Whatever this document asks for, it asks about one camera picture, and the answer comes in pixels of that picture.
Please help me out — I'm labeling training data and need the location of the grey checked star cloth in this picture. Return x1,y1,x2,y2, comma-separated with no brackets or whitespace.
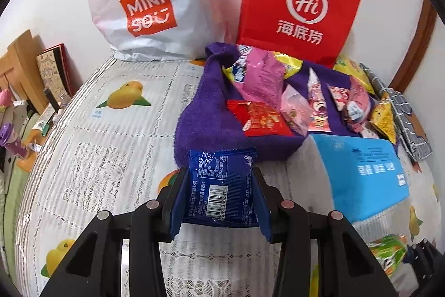
360,63,432,163

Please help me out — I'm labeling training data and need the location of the red snack packet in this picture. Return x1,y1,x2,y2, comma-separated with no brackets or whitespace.
227,100,294,138

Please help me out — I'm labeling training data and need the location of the purple towel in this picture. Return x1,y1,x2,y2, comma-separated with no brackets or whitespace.
174,42,378,167

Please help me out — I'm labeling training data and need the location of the pink cookie snack packet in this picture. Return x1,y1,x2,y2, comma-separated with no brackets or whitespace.
306,68,332,133

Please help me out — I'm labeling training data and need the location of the red paper bag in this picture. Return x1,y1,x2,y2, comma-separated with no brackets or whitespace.
236,0,366,67

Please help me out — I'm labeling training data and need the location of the round pink snack packet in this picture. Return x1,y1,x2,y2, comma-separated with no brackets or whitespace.
347,77,375,132

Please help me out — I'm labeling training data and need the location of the yellow blue snack packet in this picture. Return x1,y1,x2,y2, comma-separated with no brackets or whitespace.
222,61,248,84

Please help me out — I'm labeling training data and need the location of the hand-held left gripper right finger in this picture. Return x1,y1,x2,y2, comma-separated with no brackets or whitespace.
253,168,399,297

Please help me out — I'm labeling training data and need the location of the magenta snack packet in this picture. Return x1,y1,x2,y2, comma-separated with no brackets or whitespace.
234,45,291,111

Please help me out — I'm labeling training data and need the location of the purple bottle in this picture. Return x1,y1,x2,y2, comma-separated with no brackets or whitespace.
0,122,31,161

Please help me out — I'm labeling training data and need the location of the yellow flat snack packet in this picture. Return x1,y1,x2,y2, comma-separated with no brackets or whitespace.
273,51,304,79

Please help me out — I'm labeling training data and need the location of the brown wooden door frame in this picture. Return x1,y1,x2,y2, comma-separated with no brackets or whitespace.
389,0,437,93

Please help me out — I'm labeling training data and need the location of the blue tissue pack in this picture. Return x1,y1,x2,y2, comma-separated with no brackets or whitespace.
302,133,410,224

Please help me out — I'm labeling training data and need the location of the pale pink snack packet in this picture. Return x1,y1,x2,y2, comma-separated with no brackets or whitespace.
280,84,311,137

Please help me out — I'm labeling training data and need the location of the green snack packet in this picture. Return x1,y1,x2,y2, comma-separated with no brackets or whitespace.
368,235,408,278

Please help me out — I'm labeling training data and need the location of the white green tube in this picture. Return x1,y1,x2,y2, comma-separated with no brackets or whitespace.
33,108,59,137

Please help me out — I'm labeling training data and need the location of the white red strawberry packet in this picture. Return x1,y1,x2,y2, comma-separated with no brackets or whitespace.
327,84,352,122

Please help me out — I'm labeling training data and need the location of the red edged book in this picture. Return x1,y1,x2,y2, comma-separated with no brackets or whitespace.
36,44,74,100

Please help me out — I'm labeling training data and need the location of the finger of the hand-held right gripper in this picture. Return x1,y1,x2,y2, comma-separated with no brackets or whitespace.
405,237,444,297

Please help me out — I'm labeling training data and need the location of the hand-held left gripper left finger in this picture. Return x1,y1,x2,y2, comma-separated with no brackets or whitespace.
40,168,190,297

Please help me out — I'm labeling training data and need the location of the yellow triangular snack packet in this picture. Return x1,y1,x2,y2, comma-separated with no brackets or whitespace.
369,92,399,145

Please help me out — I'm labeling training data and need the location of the yellow chip bag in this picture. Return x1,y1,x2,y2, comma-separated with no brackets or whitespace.
332,55,378,97

